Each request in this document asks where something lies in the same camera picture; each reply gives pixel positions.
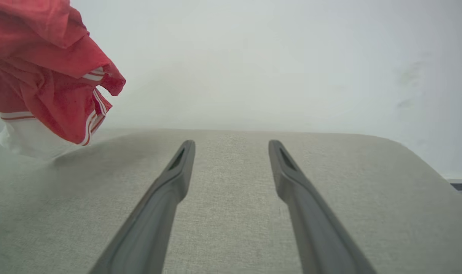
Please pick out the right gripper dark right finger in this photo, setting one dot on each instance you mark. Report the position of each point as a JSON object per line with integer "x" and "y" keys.
{"x": 318, "y": 236}

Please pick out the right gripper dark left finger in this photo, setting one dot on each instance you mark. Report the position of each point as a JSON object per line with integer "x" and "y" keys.
{"x": 147, "y": 232}

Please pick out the red basketball jersey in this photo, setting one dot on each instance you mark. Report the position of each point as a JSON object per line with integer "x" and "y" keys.
{"x": 44, "y": 76}

